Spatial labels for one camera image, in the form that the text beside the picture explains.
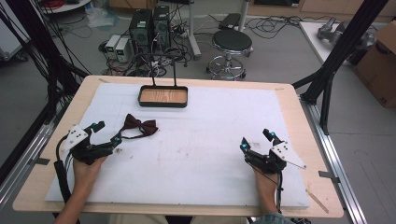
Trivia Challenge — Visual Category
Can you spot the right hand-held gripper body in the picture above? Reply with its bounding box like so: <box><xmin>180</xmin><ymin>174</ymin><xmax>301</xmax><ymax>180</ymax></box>
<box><xmin>244</xmin><ymin>141</ymin><xmax>307</xmax><ymax>175</ymax></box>

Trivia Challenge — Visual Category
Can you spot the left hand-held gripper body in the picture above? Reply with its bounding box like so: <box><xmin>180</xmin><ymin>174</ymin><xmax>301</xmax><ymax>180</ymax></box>
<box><xmin>60</xmin><ymin>124</ymin><xmax>115</xmax><ymax>166</ymax></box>

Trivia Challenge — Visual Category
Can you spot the dark brown bow tie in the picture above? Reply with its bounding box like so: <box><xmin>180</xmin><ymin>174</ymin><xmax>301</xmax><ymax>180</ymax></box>
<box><xmin>119</xmin><ymin>113</ymin><xmax>160</xmax><ymax>140</ymax></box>

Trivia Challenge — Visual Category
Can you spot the person's left hand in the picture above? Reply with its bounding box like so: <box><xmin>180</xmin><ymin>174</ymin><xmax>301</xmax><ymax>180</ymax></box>
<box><xmin>72</xmin><ymin>155</ymin><xmax>108</xmax><ymax>194</ymax></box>

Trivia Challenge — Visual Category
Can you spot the person's right hand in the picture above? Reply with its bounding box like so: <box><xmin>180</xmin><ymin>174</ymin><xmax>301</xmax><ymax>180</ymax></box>
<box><xmin>250</xmin><ymin>164</ymin><xmax>281</xmax><ymax>201</ymax></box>

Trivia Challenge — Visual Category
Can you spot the white foam mat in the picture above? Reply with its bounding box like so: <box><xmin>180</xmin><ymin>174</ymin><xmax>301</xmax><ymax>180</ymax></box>
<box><xmin>45</xmin><ymin>82</ymin><xmax>311</xmax><ymax>209</ymax></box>

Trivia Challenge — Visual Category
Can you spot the thin wooden stick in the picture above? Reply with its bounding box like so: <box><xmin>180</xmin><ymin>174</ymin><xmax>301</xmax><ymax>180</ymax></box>
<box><xmin>305</xmin><ymin>187</ymin><xmax>331</xmax><ymax>215</ymax></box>

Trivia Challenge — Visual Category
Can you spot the white power supply unit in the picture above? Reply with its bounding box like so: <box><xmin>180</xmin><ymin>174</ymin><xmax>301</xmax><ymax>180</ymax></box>
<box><xmin>114</xmin><ymin>37</ymin><xmax>133</xmax><ymax>63</ymax></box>
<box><xmin>104</xmin><ymin>34</ymin><xmax>121</xmax><ymax>61</ymax></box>

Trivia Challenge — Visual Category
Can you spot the black round stool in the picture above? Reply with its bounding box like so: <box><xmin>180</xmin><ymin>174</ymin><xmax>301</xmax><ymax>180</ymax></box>
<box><xmin>205</xmin><ymin>29</ymin><xmax>255</xmax><ymax>81</ymax></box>

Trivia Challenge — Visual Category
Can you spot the black computer tower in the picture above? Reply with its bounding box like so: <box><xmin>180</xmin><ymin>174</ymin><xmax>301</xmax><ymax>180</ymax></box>
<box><xmin>151</xmin><ymin>4</ymin><xmax>172</xmax><ymax>51</ymax></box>
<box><xmin>128</xmin><ymin>8</ymin><xmax>154</xmax><ymax>54</ymax></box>

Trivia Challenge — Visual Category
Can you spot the white low platform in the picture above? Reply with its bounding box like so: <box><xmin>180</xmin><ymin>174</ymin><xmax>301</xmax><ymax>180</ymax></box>
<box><xmin>298</xmin><ymin>20</ymin><xmax>380</xmax><ymax>67</ymax></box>

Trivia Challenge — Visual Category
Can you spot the clear plastic bag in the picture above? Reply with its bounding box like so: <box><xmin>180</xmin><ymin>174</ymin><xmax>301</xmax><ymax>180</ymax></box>
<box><xmin>84</xmin><ymin>5</ymin><xmax>120</xmax><ymax>30</ymax></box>

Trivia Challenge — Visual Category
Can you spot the black flat box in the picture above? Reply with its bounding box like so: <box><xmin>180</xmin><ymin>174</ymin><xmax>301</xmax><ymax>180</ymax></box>
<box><xmin>218</xmin><ymin>12</ymin><xmax>243</xmax><ymax>31</ymax></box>

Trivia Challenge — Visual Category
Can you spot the round white table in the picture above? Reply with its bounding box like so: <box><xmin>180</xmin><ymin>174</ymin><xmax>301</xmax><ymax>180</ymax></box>
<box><xmin>39</xmin><ymin>0</ymin><xmax>93</xmax><ymax>15</ymax></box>

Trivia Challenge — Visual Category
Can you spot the white table leg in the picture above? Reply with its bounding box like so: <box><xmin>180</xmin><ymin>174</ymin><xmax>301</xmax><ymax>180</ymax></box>
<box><xmin>185</xmin><ymin>0</ymin><xmax>203</xmax><ymax>61</ymax></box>

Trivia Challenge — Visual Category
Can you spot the brown cardboard box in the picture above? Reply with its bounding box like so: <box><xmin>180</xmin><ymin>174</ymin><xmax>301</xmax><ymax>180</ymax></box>
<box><xmin>352</xmin><ymin>20</ymin><xmax>396</xmax><ymax>109</ymax></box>

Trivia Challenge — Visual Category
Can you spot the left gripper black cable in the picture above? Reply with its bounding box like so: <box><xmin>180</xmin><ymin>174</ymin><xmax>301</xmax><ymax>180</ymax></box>
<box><xmin>53</xmin><ymin>133</ymin><xmax>73</xmax><ymax>203</ymax></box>

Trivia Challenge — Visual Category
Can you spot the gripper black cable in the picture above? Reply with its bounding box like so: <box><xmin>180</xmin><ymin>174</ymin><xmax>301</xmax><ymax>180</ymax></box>
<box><xmin>53</xmin><ymin>133</ymin><xmax>73</xmax><ymax>203</ymax></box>
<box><xmin>252</xmin><ymin>166</ymin><xmax>285</xmax><ymax>216</ymax></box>

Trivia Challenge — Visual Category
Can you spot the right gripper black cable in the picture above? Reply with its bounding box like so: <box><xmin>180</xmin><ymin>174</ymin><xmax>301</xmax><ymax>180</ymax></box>
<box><xmin>252</xmin><ymin>166</ymin><xmax>285</xmax><ymax>216</ymax></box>

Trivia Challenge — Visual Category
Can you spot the aluminium rail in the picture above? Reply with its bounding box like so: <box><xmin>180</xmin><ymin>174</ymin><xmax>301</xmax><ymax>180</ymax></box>
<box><xmin>0</xmin><ymin>102</ymin><xmax>69</xmax><ymax>210</ymax></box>
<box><xmin>299</xmin><ymin>95</ymin><xmax>369</xmax><ymax>224</ymax></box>

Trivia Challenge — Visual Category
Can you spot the black tray stand with rail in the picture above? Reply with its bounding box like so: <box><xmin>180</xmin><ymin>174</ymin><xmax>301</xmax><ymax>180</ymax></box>
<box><xmin>134</xmin><ymin>51</ymin><xmax>190</xmax><ymax>109</ymax></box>

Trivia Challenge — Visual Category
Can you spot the tangle of floor cables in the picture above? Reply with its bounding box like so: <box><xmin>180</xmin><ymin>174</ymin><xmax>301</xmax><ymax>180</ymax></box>
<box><xmin>98</xmin><ymin>6</ymin><xmax>200</xmax><ymax>77</ymax></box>

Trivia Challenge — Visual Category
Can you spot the black frame strut with cables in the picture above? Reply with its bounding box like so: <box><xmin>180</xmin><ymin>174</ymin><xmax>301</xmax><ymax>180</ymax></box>
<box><xmin>0</xmin><ymin>0</ymin><xmax>92</xmax><ymax>126</ymax></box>

